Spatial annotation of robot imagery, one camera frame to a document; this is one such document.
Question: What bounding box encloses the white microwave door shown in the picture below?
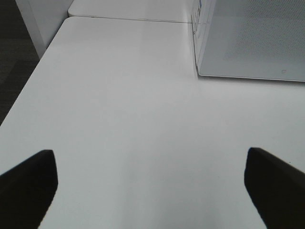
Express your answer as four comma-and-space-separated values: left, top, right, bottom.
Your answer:
196, 0, 305, 83

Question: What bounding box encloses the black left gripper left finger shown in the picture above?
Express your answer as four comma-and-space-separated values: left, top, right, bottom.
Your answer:
0, 150, 58, 229

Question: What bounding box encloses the white microwave oven body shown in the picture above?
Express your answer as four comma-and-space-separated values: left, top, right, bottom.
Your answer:
190, 0, 305, 83

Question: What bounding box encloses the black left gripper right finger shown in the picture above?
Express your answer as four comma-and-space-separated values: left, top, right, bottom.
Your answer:
244, 147, 305, 229

